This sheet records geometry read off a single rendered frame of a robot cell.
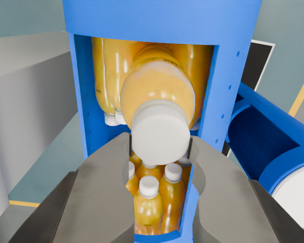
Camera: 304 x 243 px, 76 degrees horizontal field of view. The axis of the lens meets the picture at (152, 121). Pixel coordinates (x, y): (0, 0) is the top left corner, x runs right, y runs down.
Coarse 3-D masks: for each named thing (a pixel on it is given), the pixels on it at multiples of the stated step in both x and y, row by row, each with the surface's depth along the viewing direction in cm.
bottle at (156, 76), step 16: (144, 48) 26; (160, 48) 24; (144, 64) 17; (160, 64) 16; (176, 64) 18; (128, 80) 17; (144, 80) 15; (160, 80) 15; (176, 80) 15; (128, 96) 15; (144, 96) 14; (160, 96) 14; (176, 96) 14; (192, 96) 16; (128, 112) 15; (192, 112) 16
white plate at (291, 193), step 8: (288, 176) 55; (296, 176) 54; (280, 184) 56; (288, 184) 55; (296, 184) 55; (280, 192) 57; (288, 192) 57; (296, 192) 57; (280, 200) 58; (288, 200) 58; (296, 200) 58; (288, 208) 60; (296, 208) 60; (296, 216) 61
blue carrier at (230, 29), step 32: (64, 0) 24; (96, 0) 20; (128, 0) 19; (160, 0) 18; (192, 0) 18; (224, 0) 19; (256, 0) 22; (96, 32) 21; (128, 32) 20; (160, 32) 20; (192, 32) 20; (224, 32) 21; (224, 64) 23; (224, 96) 26; (96, 128) 45; (128, 128) 54; (224, 128) 30; (192, 192) 32
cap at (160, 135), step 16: (144, 112) 12; (160, 112) 12; (176, 112) 12; (144, 128) 12; (160, 128) 12; (176, 128) 12; (144, 144) 13; (160, 144) 13; (176, 144) 13; (144, 160) 13; (160, 160) 13; (176, 160) 13
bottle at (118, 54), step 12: (108, 48) 29; (120, 48) 29; (132, 48) 29; (108, 60) 30; (120, 60) 29; (132, 60) 30; (108, 72) 31; (120, 72) 30; (108, 84) 32; (120, 84) 31; (108, 96) 34; (120, 108) 34
